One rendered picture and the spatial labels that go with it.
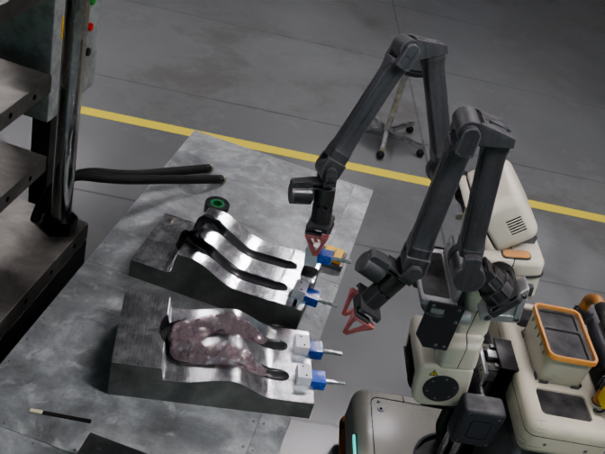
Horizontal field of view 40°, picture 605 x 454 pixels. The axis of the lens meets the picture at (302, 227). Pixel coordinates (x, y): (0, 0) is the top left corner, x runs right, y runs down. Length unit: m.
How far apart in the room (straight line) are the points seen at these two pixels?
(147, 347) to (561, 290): 2.81
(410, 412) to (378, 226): 1.56
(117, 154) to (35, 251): 2.00
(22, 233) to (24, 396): 0.64
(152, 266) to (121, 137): 2.27
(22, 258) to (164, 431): 0.72
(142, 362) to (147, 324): 0.13
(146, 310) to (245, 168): 0.97
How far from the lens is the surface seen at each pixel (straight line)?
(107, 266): 2.45
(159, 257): 2.41
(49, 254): 2.49
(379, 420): 2.95
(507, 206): 2.11
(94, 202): 4.07
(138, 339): 2.08
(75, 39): 2.24
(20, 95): 2.21
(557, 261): 4.68
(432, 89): 2.28
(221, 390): 2.07
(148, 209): 2.69
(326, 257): 2.37
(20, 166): 2.39
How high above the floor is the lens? 2.36
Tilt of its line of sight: 34 degrees down
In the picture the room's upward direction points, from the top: 16 degrees clockwise
